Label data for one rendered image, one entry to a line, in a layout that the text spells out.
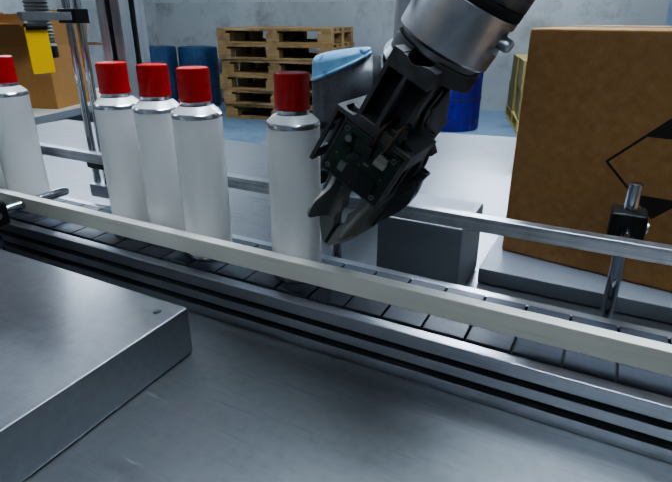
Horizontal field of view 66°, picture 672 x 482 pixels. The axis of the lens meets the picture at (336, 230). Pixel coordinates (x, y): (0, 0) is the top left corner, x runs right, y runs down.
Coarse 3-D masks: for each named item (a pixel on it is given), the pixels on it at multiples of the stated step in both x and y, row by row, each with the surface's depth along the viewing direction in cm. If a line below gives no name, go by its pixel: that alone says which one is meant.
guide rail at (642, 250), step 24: (48, 144) 74; (264, 192) 58; (408, 216) 51; (432, 216) 50; (456, 216) 48; (480, 216) 48; (528, 240) 46; (552, 240) 45; (576, 240) 44; (600, 240) 43; (624, 240) 43
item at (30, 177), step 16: (0, 64) 66; (0, 80) 66; (16, 80) 68; (0, 96) 66; (16, 96) 67; (0, 112) 67; (16, 112) 68; (32, 112) 70; (0, 128) 68; (16, 128) 68; (32, 128) 70; (0, 144) 69; (16, 144) 69; (32, 144) 70; (0, 160) 70; (16, 160) 69; (32, 160) 70; (16, 176) 70; (32, 176) 71; (32, 192) 72
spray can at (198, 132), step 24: (192, 72) 51; (192, 96) 52; (192, 120) 52; (216, 120) 53; (192, 144) 53; (216, 144) 54; (192, 168) 54; (216, 168) 55; (192, 192) 55; (216, 192) 55; (192, 216) 56; (216, 216) 56
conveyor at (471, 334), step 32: (32, 224) 69; (64, 224) 68; (160, 256) 59; (288, 288) 52; (320, 288) 52; (448, 288) 52; (416, 320) 47; (448, 320) 47; (576, 320) 47; (512, 352) 43; (544, 352) 42; (576, 352) 42; (640, 384) 39
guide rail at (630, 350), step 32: (0, 192) 69; (96, 224) 62; (128, 224) 59; (224, 256) 54; (256, 256) 52; (288, 256) 51; (352, 288) 47; (384, 288) 46; (416, 288) 45; (480, 320) 42; (512, 320) 41; (544, 320) 40; (608, 352) 38; (640, 352) 37
